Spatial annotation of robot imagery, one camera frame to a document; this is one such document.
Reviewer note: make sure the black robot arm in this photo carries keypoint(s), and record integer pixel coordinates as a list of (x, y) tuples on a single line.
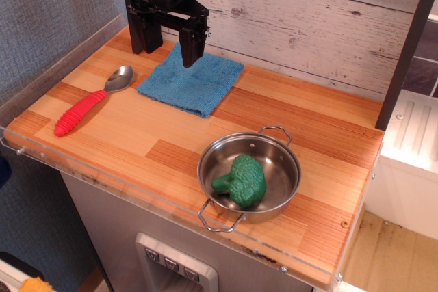
[(188, 17)]

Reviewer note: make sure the grey cabinet with dispenser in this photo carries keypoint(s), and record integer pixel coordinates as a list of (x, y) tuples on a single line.
[(143, 250)]

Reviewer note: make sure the green toy broccoli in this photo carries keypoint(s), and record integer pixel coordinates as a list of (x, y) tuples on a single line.
[(245, 183)]

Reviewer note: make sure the dark right shelf post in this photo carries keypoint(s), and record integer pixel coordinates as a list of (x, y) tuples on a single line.
[(408, 51)]

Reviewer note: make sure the yellow object at corner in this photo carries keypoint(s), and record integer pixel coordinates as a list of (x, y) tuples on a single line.
[(35, 285)]

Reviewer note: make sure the blue cloth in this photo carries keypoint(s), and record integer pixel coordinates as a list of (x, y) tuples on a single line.
[(197, 89)]

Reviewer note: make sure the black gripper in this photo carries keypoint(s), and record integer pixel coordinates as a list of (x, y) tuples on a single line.
[(188, 17)]

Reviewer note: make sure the white toy sink unit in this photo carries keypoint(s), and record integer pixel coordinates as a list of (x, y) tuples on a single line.
[(403, 186)]

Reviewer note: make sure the red handled metal spoon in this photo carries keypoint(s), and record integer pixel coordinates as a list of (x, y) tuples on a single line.
[(118, 80)]

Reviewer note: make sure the steel pot with handles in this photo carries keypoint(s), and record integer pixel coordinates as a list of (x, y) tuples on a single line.
[(281, 168)]

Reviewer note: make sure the clear acrylic edge guard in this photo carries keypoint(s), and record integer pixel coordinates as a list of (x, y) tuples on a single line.
[(306, 241)]

